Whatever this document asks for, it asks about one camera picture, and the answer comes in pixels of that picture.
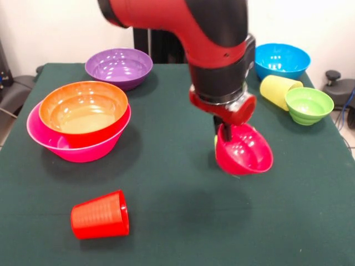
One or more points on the small green bowl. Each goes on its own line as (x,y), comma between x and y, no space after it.
(309,108)

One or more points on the blue bowl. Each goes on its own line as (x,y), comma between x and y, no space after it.
(283,61)

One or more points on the black equipment box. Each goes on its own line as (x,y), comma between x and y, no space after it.
(4,69)

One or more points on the dark green tablecloth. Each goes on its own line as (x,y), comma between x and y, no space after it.
(166,194)

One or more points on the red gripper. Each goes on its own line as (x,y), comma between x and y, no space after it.
(241,113)

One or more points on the large orange bowl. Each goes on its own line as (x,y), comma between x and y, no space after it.
(83,110)

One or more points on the red cup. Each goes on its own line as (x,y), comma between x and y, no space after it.
(100,216)

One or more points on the large magenta bowl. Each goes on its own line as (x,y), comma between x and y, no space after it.
(83,155)

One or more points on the small crimson pink bowl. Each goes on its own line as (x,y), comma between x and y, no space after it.
(244,152)

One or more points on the purple bowl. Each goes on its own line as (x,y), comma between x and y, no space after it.
(119,69)

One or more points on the lime green cup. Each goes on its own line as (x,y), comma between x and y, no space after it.
(215,141)

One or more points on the yellow cup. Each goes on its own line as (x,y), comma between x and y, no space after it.
(274,90)

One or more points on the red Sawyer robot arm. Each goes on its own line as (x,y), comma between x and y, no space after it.
(194,27)

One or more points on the black robot column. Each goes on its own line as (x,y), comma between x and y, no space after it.
(163,47)

